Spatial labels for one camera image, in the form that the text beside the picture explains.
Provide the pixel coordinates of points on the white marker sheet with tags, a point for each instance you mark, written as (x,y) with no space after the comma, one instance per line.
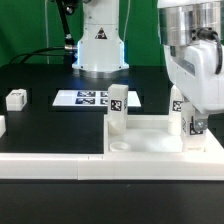
(72,98)

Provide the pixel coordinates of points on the white U-shaped fence frame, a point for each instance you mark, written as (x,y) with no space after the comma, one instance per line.
(109,165)

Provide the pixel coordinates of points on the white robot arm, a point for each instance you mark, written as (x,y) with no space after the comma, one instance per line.
(190,31)

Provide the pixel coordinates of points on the white square table top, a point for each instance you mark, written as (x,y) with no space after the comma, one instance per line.
(149,133)

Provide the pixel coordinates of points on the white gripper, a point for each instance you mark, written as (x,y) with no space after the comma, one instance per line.
(192,71)

